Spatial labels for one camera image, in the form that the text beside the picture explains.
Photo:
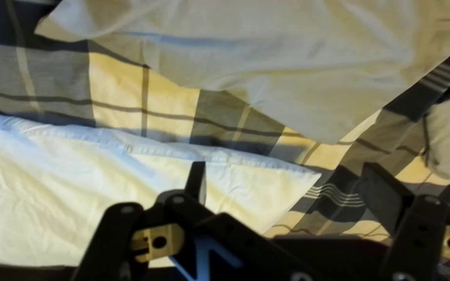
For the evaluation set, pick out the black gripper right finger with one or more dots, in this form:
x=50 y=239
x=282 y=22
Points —
x=428 y=234

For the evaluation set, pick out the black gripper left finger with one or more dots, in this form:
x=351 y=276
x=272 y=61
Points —
x=115 y=234

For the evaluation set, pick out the white pillow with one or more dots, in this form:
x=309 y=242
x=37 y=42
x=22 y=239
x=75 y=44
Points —
x=78 y=192

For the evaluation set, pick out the plaid bed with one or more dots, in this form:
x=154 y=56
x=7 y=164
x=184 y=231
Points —
x=120 y=99

